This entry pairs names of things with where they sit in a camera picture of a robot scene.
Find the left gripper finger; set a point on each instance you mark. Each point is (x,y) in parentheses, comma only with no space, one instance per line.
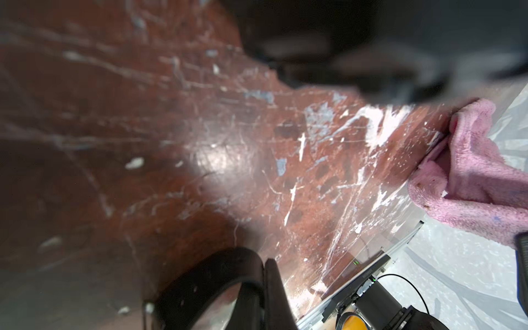
(277,312)

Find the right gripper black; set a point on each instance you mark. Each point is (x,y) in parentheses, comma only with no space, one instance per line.
(398,52)

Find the pink fluffy cloth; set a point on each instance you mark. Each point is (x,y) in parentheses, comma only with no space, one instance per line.
(465,183)

